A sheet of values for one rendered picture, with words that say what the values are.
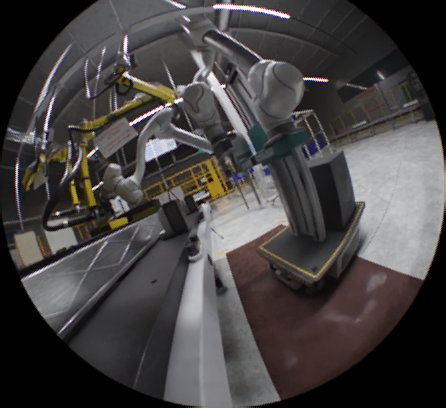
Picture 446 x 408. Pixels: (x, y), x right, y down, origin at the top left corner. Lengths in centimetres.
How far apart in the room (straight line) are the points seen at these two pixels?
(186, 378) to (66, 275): 24
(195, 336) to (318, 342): 87
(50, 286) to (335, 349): 107
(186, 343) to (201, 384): 6
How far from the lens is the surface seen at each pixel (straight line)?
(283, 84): 46
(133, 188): 79
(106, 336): 25
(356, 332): 104
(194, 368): 19
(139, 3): 938
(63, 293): 32
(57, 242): 541
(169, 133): 112
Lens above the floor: 99
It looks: 1 degrees down
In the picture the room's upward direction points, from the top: 24 degrees counter-clockwise
